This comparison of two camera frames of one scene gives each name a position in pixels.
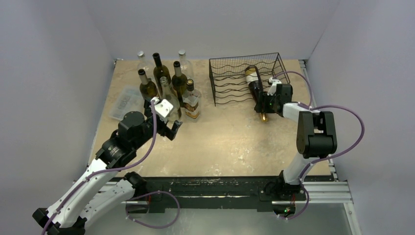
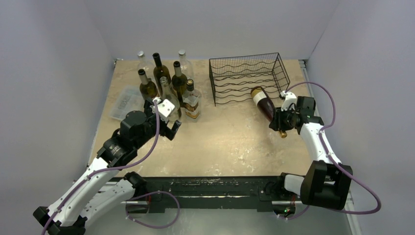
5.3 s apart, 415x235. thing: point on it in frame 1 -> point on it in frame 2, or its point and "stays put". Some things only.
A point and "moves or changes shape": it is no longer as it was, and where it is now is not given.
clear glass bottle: (185, 65) stays put
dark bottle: (179, 82) stays put
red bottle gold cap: (255, 87) moves or changes shape
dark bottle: (192, 100) stays put
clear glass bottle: (142, 64) stays put
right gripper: (264, 101) -> (279, 121)
